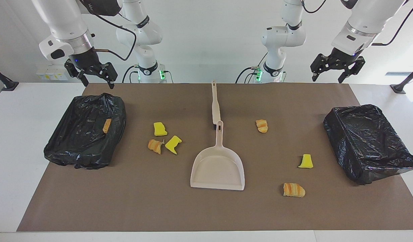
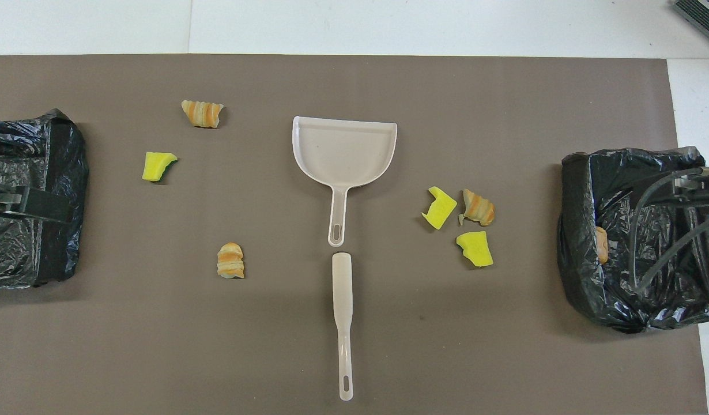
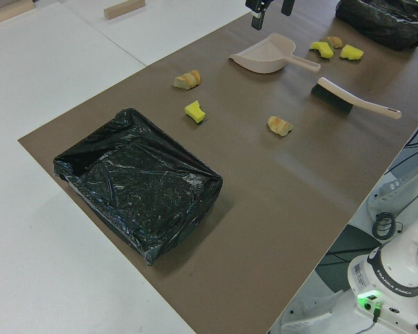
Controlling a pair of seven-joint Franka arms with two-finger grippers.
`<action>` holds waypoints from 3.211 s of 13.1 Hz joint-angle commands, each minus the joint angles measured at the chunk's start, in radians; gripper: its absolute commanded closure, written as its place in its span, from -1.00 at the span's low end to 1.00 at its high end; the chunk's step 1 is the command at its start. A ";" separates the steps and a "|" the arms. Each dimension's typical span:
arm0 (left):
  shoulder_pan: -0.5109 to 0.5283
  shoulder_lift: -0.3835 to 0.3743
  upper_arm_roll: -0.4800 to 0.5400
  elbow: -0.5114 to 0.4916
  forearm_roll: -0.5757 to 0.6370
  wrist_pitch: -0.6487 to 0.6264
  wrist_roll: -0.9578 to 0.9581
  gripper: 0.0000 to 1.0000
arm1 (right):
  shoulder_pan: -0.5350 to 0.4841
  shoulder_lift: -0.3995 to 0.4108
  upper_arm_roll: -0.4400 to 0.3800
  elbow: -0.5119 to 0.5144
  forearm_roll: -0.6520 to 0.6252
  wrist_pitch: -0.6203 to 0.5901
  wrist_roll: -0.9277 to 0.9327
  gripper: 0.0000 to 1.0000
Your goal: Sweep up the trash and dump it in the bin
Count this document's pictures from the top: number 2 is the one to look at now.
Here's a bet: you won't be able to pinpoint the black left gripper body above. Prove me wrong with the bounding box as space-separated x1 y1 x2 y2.
0 187 74 227

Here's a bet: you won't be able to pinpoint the dark grey ribbed device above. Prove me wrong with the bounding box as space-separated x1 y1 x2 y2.
672 0 709 50

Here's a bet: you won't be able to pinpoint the beige hand brush black bristles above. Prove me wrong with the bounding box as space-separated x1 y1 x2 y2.
332 252 355 401

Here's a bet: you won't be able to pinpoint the beige plastic dustpan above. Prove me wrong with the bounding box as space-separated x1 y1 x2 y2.
292 116 398 247

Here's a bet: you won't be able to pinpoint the black bag lined bin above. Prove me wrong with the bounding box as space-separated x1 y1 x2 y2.
557 146 709 334
0 108 90 291

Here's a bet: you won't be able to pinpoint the striped croissant piece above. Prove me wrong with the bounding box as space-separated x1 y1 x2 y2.
458 188 496 227
217 242 246 280
182 100 225 129

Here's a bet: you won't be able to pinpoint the yellow sponge piece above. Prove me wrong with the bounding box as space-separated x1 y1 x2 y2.
421 186 458 231
142 152 179 183
456 231 495 268

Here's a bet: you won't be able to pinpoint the brown table mat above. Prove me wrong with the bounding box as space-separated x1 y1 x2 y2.
0 55 708 415

